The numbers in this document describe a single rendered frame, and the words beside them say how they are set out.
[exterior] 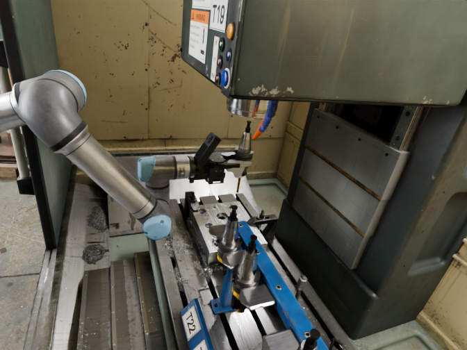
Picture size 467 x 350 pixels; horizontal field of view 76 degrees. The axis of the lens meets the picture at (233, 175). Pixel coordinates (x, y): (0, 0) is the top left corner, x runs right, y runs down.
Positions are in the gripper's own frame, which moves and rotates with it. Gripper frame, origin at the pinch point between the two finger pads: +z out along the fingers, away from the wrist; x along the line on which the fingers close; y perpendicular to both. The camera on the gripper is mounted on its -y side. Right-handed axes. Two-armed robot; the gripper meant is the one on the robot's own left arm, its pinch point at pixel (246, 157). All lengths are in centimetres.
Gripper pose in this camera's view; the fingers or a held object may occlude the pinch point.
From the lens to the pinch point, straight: 102.7
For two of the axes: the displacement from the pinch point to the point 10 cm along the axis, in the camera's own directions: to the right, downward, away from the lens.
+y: -1.2, 8.8, 4.7
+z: 9.3, -0.6, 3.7
